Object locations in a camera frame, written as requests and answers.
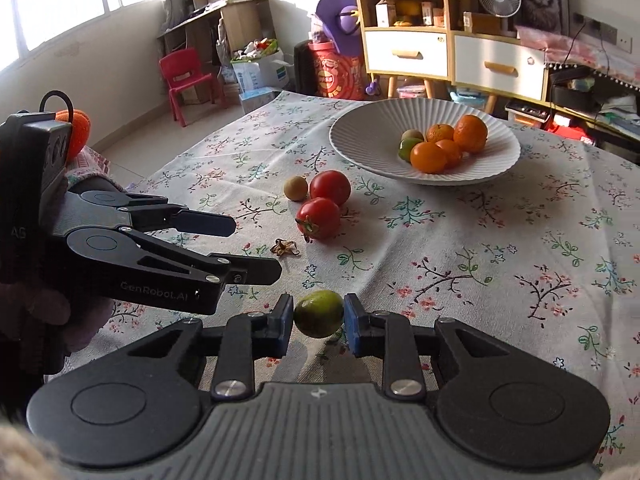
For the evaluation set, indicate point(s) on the clear storage box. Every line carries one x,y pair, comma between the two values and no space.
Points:
525,112

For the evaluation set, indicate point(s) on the window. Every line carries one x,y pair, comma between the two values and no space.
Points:
65,0

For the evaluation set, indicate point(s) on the green lime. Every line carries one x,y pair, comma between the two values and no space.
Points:
318,314

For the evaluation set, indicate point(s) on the wooden cabinet white drawer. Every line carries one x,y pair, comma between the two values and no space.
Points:
500,67

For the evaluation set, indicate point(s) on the small white carton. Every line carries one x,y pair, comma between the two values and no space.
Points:
385,12

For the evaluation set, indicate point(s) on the purple foam toy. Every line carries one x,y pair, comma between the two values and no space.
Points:
340,20

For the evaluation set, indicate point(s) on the red tomato with green calyx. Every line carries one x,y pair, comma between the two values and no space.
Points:
320,217

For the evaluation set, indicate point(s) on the red flat box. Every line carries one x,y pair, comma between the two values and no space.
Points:
567,127

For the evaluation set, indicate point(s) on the white box of toys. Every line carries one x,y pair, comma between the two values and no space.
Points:
262,72

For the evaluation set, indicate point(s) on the large mandarin orange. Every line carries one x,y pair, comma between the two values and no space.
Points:
470,132

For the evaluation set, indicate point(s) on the dried brown calyx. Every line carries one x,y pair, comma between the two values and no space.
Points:
284,247

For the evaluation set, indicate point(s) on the person's right forearm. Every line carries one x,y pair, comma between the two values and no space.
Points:
20,455

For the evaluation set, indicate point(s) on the small orange persimmon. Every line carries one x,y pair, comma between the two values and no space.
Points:
428,157
452,152

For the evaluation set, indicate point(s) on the orange knitted item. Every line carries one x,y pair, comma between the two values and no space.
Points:
80,132

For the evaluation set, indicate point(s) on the red printed bucket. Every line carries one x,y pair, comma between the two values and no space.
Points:
337,75

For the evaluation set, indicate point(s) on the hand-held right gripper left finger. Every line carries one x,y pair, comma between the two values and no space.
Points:
286,320

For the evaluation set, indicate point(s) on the wooden cabinet with shelf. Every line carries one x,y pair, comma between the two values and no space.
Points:
405,55

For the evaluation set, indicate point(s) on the black upright appliance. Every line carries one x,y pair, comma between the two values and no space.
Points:
301,67

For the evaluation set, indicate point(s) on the brown cardboard box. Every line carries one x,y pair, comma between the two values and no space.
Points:
482,22

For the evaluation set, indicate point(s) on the brown longan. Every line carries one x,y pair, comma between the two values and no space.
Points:
412,134
295,188

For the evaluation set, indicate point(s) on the wall socket strip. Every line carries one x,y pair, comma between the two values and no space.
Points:
607,32

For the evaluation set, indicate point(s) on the pink printed blanket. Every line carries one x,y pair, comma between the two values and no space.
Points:
92,165

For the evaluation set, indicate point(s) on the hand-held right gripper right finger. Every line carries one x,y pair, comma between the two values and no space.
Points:
350,325

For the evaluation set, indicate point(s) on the low wooden media cabinet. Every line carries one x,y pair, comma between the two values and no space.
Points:
615,142

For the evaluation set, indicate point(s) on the small bumpy mandarin orange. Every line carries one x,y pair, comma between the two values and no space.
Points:
440,132

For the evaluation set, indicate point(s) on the stack of papers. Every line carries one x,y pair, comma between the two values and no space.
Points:
620,115

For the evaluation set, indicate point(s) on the clear box blue lid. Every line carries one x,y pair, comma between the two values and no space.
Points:
467,99

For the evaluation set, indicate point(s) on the wooden desk with shelves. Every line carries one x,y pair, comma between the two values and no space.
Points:
235,15

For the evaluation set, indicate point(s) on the person's left hand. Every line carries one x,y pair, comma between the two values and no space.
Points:
50,305

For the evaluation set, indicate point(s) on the pink storage box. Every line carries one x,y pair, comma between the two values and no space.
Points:
411,92

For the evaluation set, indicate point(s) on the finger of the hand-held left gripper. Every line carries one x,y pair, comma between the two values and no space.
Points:
205,224
255,270

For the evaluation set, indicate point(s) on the pink beaded cloth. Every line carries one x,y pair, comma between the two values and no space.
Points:
575,52

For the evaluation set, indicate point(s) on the floral tablecloth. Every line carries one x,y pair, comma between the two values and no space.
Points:
475,240

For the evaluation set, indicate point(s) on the light blue box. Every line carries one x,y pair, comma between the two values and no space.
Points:
256,100

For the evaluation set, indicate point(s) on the small purple toy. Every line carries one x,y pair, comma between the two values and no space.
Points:
372,88

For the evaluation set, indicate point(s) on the white ribbed plate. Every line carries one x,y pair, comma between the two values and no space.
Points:
365,135

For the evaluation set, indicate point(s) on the red plastic chair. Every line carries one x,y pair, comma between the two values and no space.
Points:
187,80

